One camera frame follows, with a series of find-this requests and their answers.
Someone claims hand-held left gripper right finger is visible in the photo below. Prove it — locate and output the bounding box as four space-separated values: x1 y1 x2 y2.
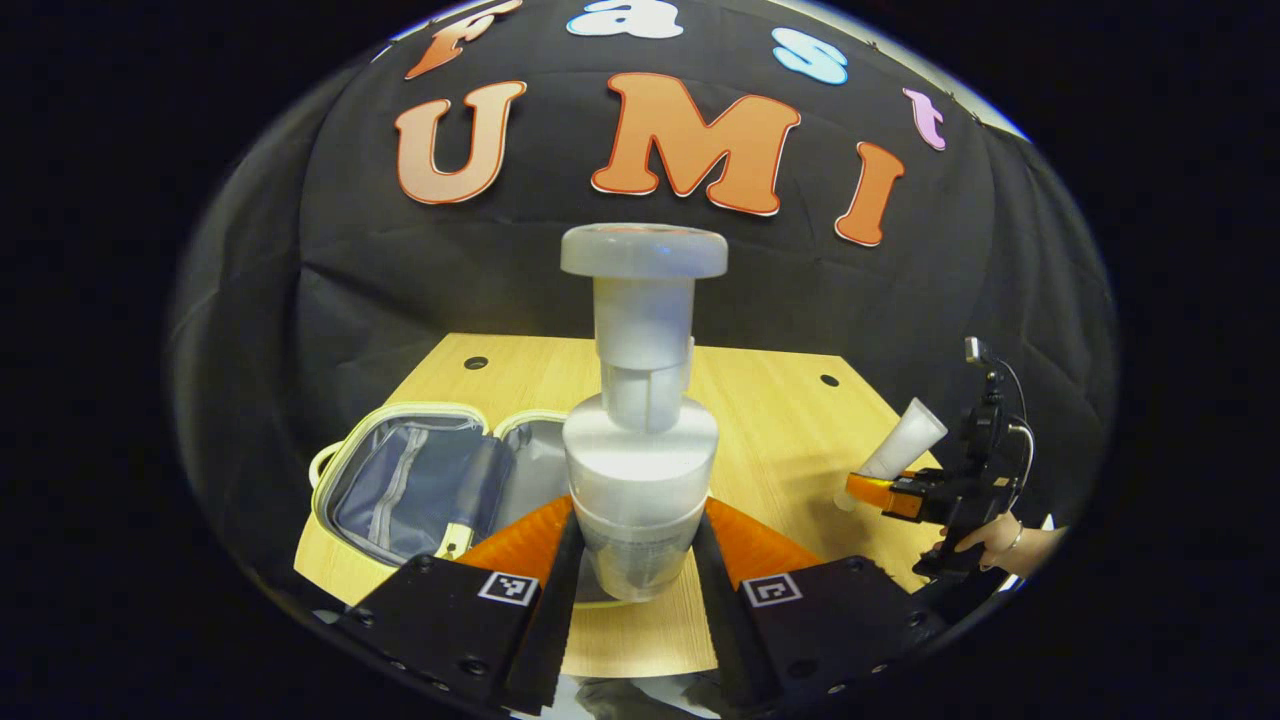
692 497 946 711

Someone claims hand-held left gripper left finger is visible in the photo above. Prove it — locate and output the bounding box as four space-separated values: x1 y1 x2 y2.
340 493 586 716

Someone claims white squeeze tube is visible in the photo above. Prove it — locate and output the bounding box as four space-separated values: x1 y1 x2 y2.
835 397 949 511

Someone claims white pump bottle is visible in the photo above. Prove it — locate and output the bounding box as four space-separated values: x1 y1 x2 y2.
560 222 729 603

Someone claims black backdrop cloth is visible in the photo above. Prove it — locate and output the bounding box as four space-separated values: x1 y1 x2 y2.
165 0 1121 601

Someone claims right hand-held gripper cable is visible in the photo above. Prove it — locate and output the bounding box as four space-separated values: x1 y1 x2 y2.
995 358 1037 491

